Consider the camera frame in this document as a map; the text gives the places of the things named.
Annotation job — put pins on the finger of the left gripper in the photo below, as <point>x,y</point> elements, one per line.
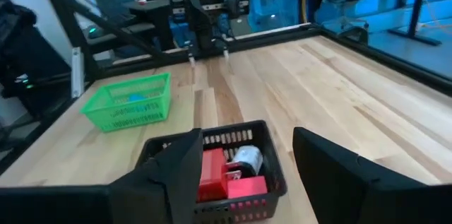
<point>178,9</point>
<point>239,3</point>

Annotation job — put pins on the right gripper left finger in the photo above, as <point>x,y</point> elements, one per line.
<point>106,206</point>

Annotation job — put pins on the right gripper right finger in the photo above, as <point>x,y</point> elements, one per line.
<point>370,203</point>

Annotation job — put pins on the blue rectangular box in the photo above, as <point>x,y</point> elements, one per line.
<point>136,97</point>

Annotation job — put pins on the red wall charger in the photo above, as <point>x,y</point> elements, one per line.
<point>212,174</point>

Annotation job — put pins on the pink wall charger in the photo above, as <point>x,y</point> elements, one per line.
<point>247,187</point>

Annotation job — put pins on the white black wall charger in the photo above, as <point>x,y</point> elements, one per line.
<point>249,155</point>

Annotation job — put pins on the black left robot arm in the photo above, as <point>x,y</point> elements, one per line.
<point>205,36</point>

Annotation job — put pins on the black office desk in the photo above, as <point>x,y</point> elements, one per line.
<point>416,5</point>

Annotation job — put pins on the green slotted plastic basket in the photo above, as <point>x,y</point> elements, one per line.
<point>123,119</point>

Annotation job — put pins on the black slotted plastic basket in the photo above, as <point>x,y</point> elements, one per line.
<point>273,181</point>

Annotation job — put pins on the silver aluminium post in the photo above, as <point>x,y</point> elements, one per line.
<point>77,75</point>

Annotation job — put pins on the black wall panel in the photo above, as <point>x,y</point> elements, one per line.
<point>39,58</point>

